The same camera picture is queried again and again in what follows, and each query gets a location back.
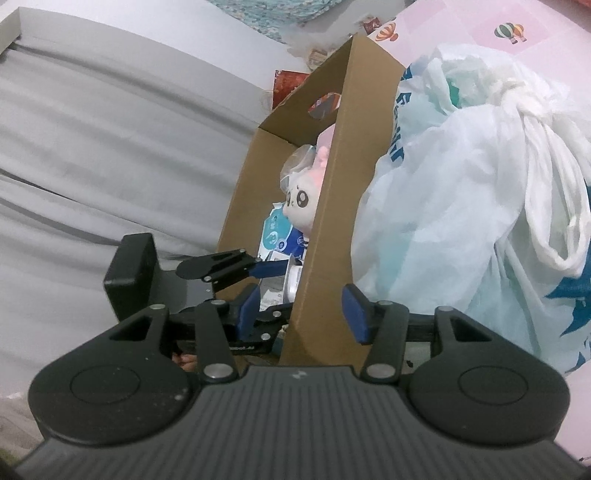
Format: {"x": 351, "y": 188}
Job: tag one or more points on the white blue-print plastic bag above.
{"x": 438, "y": 207}

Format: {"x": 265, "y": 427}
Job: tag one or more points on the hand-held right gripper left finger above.
{"x": 249, "y": 309}

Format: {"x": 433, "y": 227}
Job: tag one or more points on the brown cardboard box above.
{"x": 332, "y": 230}

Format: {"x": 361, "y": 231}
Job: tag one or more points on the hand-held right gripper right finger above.
{"x": 355, "y": 314}

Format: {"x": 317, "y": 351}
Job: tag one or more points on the white soft packet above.
{"x": 294, "y": 279}

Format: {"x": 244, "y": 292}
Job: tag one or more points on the blue tissue pack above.
{"x": 274, "y": 230}

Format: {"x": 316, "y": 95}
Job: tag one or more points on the grey curtain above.
{"x": 115, "y": 138}

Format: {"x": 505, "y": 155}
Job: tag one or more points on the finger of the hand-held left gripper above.
{"x": 272, "y": 268}
{"x": 274, "y": 318}

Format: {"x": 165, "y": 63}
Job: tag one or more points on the teal floral wall cloth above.
{"x": 300, "y": 14}

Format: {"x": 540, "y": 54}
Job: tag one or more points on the person's left hand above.
{"x": 185, "y": 361}

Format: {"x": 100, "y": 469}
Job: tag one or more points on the pink white plush toy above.
{"x": 300, "y": 198}

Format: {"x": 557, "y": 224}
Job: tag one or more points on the red printed bag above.
{"x": 288, "y": 85}

